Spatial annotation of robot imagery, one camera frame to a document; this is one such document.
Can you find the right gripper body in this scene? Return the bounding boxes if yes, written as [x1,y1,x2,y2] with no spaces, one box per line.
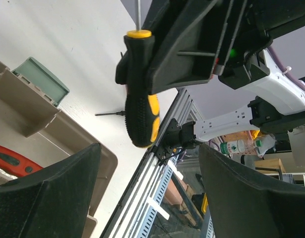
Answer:
[211,0,305,89]

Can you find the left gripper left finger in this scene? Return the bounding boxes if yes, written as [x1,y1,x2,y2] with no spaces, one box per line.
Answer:
[0,143,101,238]

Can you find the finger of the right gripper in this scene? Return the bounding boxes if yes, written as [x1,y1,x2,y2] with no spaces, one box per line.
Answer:
[144,0,244,94]

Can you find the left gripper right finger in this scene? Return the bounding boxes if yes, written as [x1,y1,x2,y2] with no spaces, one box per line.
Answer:
[199,144,305,238]

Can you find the red handled adjustable wrench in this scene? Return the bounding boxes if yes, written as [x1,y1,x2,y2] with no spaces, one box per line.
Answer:
[0,145,43,177]

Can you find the translucent brown toolbox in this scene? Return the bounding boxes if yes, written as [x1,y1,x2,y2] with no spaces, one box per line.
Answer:
[0,61,118,238]

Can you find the black yellow screwdriver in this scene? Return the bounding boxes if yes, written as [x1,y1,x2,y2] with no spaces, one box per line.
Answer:
[116,0,160,148]

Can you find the red handled screwdriver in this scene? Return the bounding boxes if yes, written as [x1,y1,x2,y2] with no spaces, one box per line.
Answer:
[95,111,125,117]

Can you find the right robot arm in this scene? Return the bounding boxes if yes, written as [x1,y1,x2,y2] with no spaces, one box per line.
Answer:
[143,0,305,156]

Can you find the green capped plastic bottle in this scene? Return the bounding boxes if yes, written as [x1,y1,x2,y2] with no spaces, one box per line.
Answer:
[219,139,262,155]

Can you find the orange plastic basket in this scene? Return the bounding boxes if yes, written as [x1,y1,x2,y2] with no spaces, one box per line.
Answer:
[219,130,260,155]

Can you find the aluminium mounting rail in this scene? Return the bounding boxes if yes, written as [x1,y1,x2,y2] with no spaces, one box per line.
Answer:
[101,89,202,238]

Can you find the slotted cable duct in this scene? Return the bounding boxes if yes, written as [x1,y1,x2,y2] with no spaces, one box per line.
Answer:
[132,166,173,238]

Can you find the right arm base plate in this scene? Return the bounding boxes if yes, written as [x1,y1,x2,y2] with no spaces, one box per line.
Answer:
[154,118,183,165]

